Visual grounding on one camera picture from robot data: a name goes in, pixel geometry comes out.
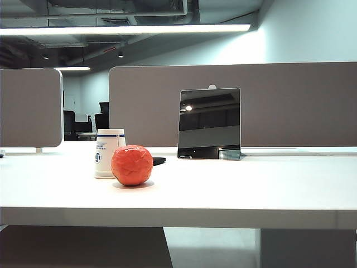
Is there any square silver-framed mirror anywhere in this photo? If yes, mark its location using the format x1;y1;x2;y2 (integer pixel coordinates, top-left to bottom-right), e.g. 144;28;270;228
177;87;242;161

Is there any long grey desk divider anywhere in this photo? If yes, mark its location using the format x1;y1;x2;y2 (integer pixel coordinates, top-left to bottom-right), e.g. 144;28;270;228
108;61;357;148

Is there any crumpled orange ball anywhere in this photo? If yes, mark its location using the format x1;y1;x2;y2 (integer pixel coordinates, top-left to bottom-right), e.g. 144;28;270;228
110;144;154;187

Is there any black office chair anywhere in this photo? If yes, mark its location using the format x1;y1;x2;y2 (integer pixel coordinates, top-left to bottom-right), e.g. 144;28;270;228
94;102;110;135
63;110;76;141

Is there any background office desk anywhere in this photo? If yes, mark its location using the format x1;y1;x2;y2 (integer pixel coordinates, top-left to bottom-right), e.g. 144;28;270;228
75;131;98;140

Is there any long ceiling light strip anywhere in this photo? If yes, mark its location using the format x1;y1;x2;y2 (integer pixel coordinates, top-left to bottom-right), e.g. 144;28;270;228
0;23;252;36

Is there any dark under-table panel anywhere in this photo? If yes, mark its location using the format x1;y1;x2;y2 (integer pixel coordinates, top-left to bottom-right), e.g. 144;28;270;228
0;225;173;268

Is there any short grey desk divider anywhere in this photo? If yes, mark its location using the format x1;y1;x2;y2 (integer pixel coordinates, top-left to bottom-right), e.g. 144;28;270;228
0;68;63;148

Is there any grey ceiling air duct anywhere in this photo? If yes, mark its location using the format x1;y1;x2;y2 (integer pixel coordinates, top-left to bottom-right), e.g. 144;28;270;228
49;0;200;25

